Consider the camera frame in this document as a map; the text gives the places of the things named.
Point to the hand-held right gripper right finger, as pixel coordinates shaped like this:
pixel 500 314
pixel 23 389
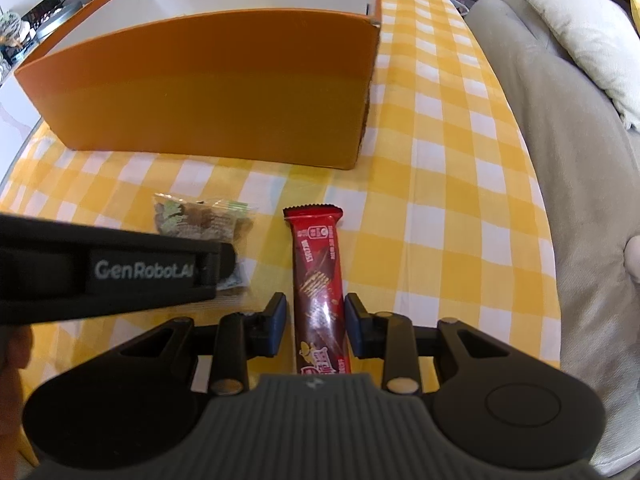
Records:
pixel 354 327

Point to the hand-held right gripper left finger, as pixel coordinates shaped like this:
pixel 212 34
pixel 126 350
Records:
pixel 276 325

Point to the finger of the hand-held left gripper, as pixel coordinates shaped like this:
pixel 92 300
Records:
pixel 220 265

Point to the clear nut packet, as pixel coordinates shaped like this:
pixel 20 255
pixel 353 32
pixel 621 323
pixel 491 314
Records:
pixel 205 220

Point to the red wafer bar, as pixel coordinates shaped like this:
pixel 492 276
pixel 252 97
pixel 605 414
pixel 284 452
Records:
pixel 317 280

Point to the orange cardboard box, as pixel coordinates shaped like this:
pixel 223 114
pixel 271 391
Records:
pixel 210 95

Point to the person's left forearm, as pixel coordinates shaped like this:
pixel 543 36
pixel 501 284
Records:
pixel 12 385

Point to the yellow checked tablecloth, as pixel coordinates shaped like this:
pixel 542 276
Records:
pixel 440 200

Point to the beige sofa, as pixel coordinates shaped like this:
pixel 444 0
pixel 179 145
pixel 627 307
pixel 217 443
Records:
pixel 575 260

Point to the colourful counter decorations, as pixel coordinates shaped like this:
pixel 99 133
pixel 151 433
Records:
pixel 12 30

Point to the cream cushion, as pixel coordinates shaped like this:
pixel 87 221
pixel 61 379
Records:
pixel 585 30

